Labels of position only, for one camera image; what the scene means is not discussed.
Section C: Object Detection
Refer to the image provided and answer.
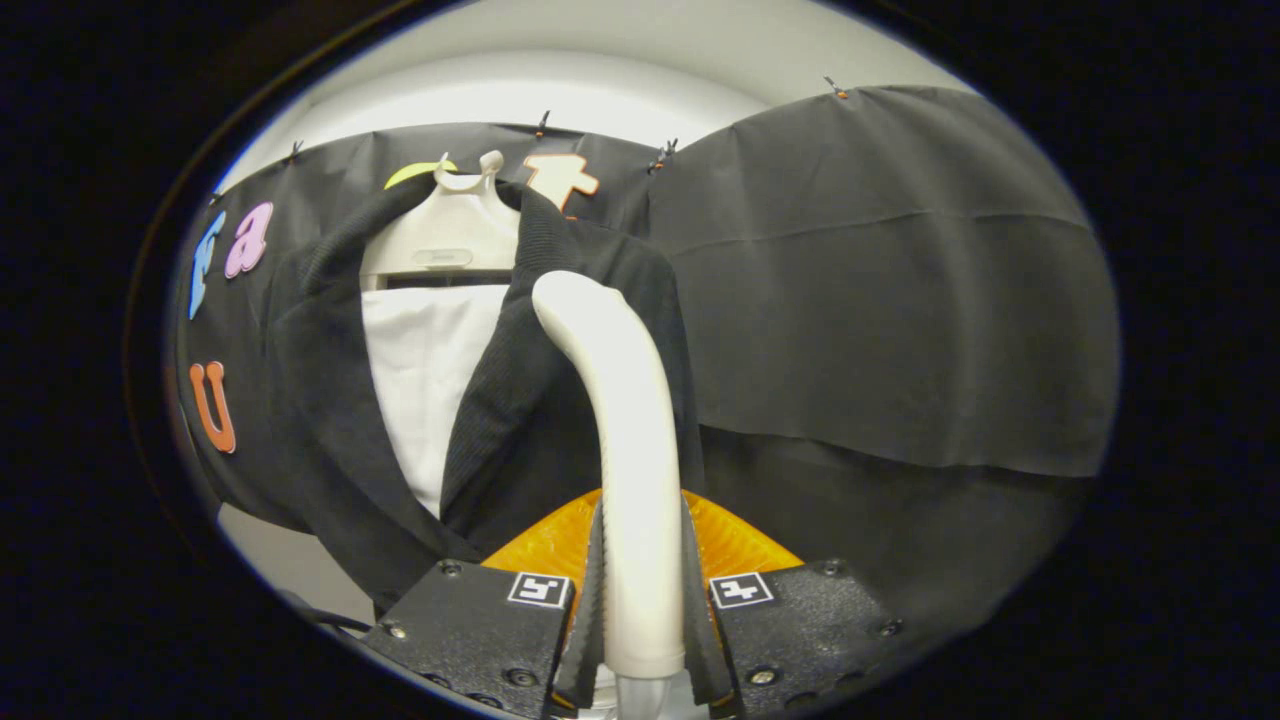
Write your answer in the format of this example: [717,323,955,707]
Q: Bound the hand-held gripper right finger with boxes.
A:
[680,490,906,719]

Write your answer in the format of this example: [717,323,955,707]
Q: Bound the white plastic hanger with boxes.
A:
[360,150,523,291]

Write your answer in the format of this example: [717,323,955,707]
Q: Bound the white padded ironing board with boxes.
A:
[360,285,511,519]

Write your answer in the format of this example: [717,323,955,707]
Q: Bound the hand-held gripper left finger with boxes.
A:
[358,490,607,719]

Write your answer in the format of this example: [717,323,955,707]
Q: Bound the black backdrop cloth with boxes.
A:
[175,85,1121,641]

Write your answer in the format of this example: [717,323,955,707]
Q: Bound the black blazer jacket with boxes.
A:
[265,175,706,616]

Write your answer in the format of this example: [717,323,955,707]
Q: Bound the grey cabinet with dark top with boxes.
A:
[218,503,379,629]

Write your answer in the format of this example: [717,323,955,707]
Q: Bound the white garment steamer head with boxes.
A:
[531,270,689,681]

